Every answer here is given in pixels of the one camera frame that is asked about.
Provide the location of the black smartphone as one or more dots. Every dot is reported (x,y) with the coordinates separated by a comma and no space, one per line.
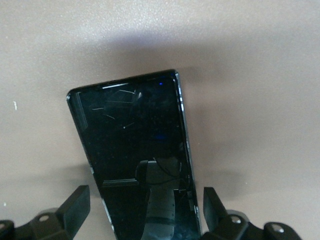
(130,137)

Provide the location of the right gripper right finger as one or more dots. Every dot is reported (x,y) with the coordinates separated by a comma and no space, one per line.
(215,217)

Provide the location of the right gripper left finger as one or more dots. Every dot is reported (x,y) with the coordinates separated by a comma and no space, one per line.
(72,215)

